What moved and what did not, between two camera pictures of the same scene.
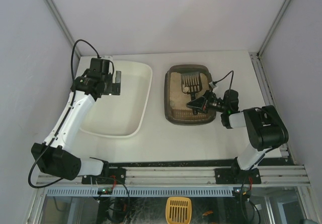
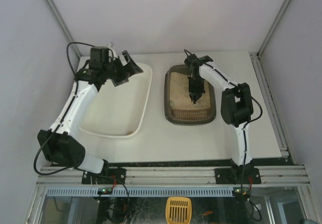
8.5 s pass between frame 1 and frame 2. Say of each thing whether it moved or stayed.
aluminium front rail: stayed
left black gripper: moved
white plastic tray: stayed
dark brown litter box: stayed
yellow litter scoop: stayed
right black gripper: moved
